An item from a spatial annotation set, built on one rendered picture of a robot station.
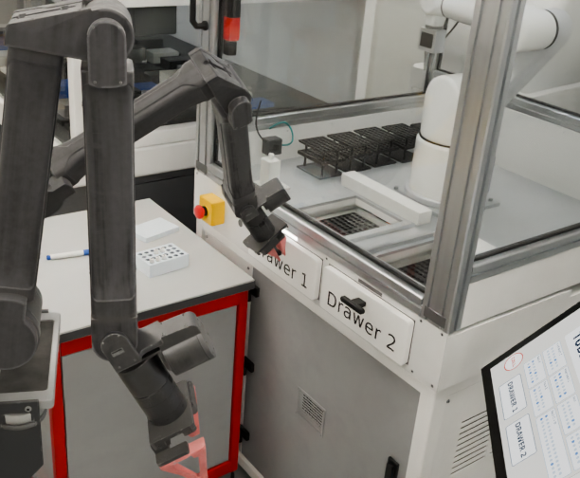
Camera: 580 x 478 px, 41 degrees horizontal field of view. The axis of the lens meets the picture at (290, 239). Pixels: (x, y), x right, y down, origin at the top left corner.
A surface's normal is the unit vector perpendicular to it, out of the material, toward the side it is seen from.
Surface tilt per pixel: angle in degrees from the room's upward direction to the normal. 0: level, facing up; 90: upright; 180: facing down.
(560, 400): 50
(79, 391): 90
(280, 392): 90
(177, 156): 90
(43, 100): 94
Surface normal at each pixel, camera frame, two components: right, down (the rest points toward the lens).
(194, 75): -0.22, -0.35
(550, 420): -0.71, -0.68
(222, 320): 0.59, 0.39
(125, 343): 0.22, 0.44
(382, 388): -0.80, 0.20
